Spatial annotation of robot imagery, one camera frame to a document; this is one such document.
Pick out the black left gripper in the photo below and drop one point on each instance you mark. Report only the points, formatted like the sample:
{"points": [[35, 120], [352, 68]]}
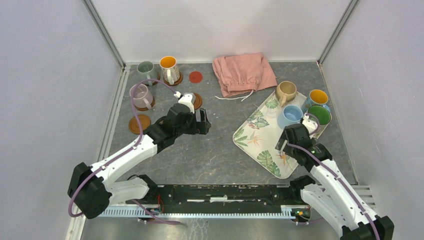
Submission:
{"points": [[200, 127]]}

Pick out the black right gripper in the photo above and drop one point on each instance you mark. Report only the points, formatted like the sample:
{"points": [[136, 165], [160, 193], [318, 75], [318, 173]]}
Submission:
{"points": [[280, 142]]}

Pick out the light blue ceramic mug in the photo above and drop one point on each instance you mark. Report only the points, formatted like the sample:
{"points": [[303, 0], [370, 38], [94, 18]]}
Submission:
{"points": [[291, 114]]}

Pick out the floral leaf print tray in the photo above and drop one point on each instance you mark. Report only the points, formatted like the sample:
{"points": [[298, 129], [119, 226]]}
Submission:
{"points": [[259, 134]]}

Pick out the beige ceramic mug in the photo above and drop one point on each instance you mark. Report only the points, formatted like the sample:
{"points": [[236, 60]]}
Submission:
{"points": [[285, 92]]}

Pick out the brown wooden coaster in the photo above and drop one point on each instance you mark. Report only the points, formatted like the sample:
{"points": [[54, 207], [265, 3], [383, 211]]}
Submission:
{"points": [[134, 124], [146, 108], [177, 82], [157, 80], [198, 101]]}

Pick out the lilac ceramic mug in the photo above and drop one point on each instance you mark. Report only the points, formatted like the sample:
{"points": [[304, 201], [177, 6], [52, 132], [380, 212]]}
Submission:
{"points": [[141, 96]]}

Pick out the white mug orange inside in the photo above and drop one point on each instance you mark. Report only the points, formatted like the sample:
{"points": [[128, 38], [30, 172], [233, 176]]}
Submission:
{"points": [[170, 69]]}

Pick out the grey green ceramic mug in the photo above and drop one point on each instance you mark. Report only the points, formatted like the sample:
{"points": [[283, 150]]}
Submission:
{"points": [[146, 70]]}

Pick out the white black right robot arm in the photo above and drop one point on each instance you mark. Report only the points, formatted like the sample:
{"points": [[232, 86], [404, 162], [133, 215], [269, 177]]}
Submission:
{"points": [[326, 190]]}

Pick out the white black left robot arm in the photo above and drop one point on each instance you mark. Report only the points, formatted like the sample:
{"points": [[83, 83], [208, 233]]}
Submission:
{"points": [[93, 188]]}

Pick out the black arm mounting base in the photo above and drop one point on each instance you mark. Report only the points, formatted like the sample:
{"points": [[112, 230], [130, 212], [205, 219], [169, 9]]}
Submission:
{"points": [[224, 198]]}

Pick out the red round coaster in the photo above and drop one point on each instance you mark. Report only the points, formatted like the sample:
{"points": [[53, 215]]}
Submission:
{"points": [[195, 77]]}

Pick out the floral mug green inside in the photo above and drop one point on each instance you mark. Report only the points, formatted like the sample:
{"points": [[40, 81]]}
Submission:
{"points": [[321, 114]]}

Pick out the blue butterfly mug orange inside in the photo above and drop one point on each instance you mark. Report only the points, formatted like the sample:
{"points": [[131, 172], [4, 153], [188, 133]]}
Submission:
{"points": [[316, 97]]}

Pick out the pink folded cloth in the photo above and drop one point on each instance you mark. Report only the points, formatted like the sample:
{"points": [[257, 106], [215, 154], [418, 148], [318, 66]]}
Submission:
{"points": [[243, 74]]}

